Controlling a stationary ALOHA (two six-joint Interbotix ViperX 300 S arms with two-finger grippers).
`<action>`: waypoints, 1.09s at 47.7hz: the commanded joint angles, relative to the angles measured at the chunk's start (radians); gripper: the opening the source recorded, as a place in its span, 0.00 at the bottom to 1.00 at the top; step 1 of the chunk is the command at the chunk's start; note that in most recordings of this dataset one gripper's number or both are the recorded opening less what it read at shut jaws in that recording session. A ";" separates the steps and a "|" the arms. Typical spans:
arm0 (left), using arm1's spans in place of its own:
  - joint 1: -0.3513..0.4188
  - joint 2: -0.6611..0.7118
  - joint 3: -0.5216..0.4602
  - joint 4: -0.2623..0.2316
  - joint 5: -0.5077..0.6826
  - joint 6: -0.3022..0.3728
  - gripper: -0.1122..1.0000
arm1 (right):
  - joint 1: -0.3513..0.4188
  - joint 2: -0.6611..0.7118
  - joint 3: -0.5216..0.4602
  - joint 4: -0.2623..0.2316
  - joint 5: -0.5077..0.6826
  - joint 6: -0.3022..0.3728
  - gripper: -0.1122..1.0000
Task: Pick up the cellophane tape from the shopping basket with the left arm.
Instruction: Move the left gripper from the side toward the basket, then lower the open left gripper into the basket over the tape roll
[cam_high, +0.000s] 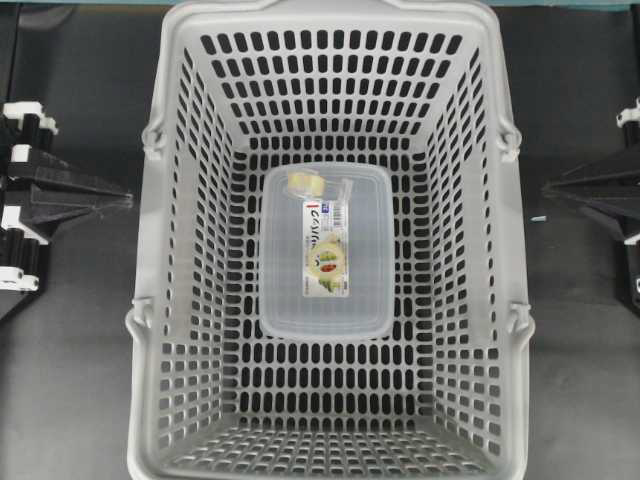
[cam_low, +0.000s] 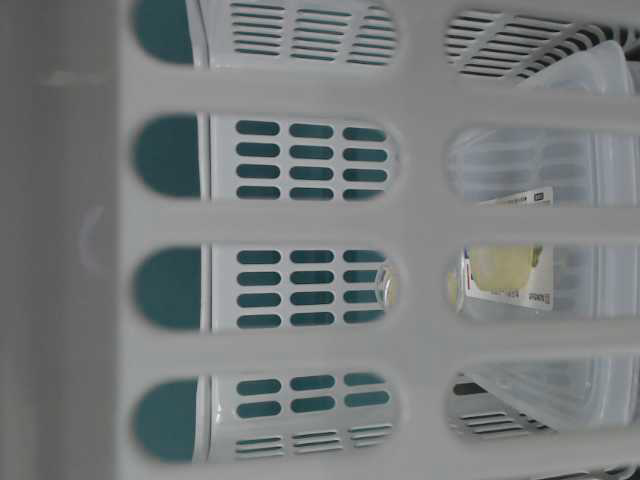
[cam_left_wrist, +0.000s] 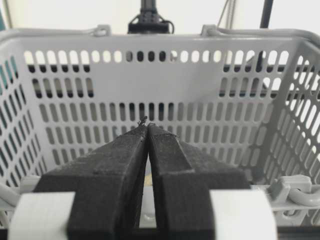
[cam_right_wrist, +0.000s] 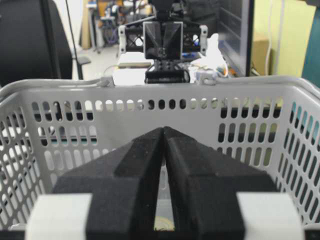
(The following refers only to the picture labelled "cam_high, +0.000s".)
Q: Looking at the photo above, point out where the grey plastic shopping basket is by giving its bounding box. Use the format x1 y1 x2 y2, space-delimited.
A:
126 1 535 479

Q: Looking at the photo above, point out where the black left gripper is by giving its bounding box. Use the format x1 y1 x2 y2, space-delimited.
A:
1 102 133 292

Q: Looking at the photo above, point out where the clear plastic food container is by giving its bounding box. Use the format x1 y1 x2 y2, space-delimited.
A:
258 163 395 342

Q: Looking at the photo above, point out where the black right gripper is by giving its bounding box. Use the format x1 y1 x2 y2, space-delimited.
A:
543 98 639 306

